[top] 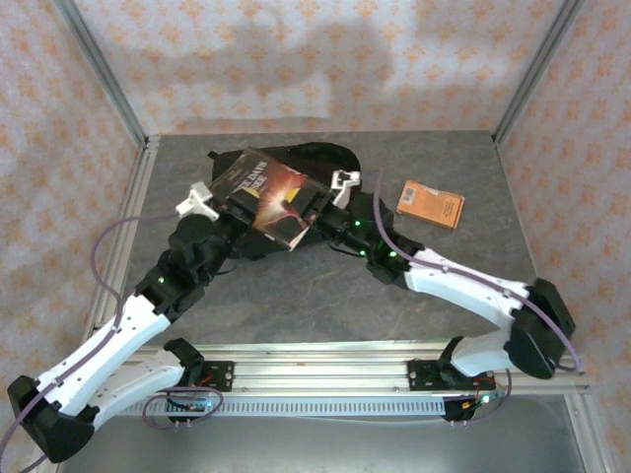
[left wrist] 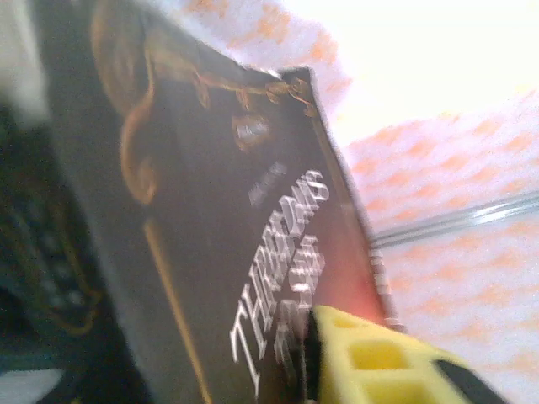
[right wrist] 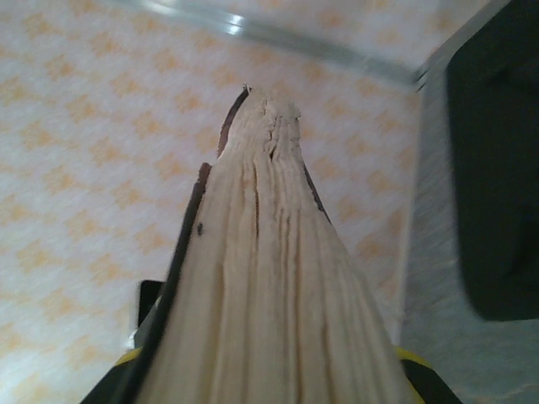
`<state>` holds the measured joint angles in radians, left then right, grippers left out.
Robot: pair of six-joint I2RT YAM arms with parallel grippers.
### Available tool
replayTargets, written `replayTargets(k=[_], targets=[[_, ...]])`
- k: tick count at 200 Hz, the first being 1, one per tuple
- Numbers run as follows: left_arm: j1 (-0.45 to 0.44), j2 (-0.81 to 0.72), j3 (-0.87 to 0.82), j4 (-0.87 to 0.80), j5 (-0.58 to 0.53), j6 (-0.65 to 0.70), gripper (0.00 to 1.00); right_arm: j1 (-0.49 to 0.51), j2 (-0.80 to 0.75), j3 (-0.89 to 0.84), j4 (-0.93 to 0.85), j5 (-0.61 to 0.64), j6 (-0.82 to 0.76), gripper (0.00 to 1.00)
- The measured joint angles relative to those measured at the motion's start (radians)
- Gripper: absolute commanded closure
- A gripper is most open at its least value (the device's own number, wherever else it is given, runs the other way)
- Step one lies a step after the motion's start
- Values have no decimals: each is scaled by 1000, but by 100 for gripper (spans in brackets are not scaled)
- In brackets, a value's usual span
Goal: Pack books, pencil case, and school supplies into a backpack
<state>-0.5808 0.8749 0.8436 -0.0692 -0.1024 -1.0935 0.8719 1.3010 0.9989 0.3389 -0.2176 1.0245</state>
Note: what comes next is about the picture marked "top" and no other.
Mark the Three Days To See book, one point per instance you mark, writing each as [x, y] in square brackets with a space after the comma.
[276, 197]

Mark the black fabric backpack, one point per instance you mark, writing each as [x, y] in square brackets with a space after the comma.
[325, 157]

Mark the orange paperback book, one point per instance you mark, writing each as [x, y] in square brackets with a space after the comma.
[429, 204]

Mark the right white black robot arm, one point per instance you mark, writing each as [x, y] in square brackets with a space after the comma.
[463, 286]

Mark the small lit circuit board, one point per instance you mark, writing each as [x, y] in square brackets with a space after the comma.
[485, 399]
[197, 406]

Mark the grey metal sheet panel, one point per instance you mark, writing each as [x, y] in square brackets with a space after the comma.
[320, 443]

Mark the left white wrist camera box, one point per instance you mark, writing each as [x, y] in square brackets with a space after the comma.
[197, 202]

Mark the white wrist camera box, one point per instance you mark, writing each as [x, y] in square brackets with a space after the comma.
[342, 189]
[197, 202]

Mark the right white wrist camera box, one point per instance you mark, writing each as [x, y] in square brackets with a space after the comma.
[342, 189]

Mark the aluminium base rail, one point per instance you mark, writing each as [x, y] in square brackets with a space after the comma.
[320, 374]

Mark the aluminium corner post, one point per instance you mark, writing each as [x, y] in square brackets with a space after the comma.
[544, 54]
[94, 54]

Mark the aluminium frame leg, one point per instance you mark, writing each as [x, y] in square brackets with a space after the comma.
[589, 438]

